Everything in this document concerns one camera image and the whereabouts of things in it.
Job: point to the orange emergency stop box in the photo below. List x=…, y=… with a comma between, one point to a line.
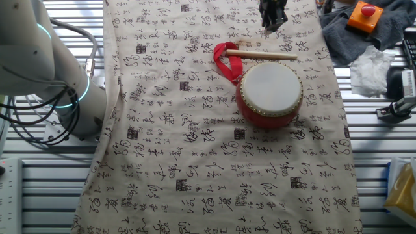
x=365, y=19

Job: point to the yellow tissue pack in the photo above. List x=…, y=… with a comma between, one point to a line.
x=401, y=191

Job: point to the red drum with white head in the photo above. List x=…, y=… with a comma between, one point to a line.
x=269, y=94

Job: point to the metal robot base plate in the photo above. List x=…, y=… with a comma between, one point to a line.
x=52, y=130

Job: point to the black rounded device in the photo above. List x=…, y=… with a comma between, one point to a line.
x=394, y=84

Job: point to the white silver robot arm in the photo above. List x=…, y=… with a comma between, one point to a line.
x=29, y=48

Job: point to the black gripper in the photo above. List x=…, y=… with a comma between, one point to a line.
x=273, y=4

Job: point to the silver camera on small stand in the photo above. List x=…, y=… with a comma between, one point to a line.
x=409, y=83

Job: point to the white power strip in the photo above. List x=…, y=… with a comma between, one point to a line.
x=11, y=195

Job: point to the crumpled white tissue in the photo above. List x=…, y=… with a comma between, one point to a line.
x=370, y=71

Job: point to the dark grey towel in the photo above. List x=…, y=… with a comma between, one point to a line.
x=396, y=19

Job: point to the black keyboard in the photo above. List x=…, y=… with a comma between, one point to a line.
x=411, y=48

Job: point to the wooden drumstick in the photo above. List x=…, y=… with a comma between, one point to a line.
x=260, y=54

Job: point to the beige calligraphy print cloth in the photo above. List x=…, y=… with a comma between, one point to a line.
x=178, y=162

